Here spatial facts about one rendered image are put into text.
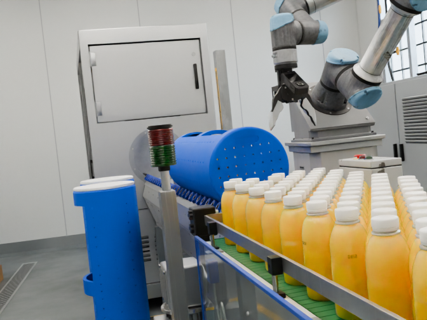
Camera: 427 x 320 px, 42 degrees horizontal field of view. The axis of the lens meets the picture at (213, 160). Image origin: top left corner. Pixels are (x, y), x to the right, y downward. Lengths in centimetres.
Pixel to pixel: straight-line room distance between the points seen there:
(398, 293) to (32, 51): 650
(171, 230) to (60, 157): 566
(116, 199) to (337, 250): 167
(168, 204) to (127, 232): 119
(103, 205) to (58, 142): 452
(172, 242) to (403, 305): 67
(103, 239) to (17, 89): 472
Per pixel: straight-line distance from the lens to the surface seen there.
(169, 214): 136
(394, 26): 202
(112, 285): 256
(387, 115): 422
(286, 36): 175
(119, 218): 252
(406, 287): 86
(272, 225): 127
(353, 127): 227
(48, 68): 705
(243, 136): 188
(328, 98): 226
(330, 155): 220
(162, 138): 134
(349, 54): 221
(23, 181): 706
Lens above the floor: 123
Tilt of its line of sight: 3 degrees down
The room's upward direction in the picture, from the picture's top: 6 degrees counter-clockwise
